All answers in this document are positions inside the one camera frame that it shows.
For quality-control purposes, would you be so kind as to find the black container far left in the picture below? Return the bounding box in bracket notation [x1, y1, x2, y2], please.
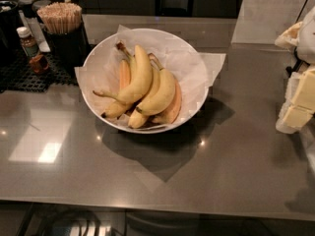
[0, 1, 23, 66]

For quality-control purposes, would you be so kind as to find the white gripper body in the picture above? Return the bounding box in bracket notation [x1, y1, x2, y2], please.
[296, 7, 315, 65]

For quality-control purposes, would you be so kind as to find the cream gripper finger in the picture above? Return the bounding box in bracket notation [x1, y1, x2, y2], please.
[275, 22, 302, 49]
[276, 68, 315, 134]

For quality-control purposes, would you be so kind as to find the bundle of wooden chopsticks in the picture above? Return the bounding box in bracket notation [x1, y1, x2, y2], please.
[37, 2, 82, 34]

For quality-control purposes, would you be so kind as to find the orange banana back left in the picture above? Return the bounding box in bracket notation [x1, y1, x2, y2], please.
[119, 59, 131, 89]

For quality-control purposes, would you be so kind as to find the white paper liner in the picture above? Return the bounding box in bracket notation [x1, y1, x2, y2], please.
[74, 25, 227, 130]

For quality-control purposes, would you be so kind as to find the black grid mat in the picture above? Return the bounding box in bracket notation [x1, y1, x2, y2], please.
[0, 48, 78, 92]

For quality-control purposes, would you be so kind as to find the small white-capped sauce bottle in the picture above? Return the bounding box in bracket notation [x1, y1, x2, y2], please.
[17, 27, 39, 58]

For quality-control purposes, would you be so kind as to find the white bowl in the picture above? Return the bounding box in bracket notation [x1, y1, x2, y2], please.
[80, 28, 210, 135]

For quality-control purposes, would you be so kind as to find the black chopstick holder cup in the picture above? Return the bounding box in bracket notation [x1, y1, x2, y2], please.
[44, 22, 91, 77]

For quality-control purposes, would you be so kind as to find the orange banana right edge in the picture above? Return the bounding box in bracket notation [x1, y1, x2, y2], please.
[152, 81, 182, 124]

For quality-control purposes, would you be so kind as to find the dark lidded jar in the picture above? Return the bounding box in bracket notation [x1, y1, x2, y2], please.
[18, 0, 37, 18]
[32, 0, 51, 16]

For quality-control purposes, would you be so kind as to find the white flat utensil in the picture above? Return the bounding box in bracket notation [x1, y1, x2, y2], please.
[19, 10, 50, 53]

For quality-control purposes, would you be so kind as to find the small red-brown jar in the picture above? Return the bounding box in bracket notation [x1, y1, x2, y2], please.
[30, 54, 49, 75]

